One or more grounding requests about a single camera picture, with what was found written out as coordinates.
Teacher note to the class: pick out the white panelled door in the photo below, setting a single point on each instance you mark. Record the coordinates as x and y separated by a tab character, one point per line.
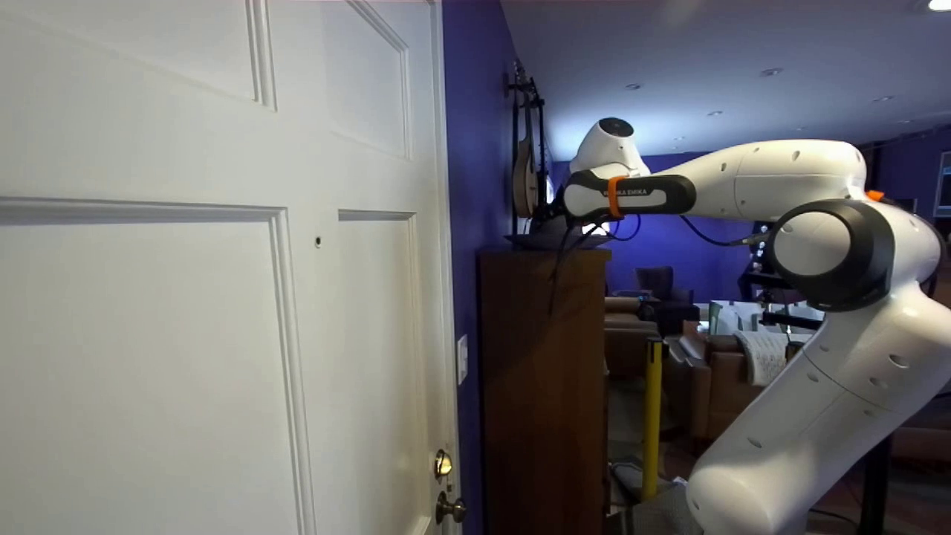
225	269

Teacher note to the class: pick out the yellow pole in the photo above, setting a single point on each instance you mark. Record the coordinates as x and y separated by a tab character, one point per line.
652	422

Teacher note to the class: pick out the white wall switch plate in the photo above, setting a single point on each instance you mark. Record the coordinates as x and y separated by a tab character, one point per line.
463	358

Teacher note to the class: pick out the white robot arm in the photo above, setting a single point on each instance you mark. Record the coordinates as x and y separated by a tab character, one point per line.
878	355

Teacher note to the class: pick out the black wall rack with instrument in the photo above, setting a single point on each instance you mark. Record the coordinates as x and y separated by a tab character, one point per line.
527	144

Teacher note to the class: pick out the brown wooden cabinet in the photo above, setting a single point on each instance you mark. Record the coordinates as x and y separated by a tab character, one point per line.
542	392

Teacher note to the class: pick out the brass door knob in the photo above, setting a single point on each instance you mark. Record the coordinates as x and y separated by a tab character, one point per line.
445	465

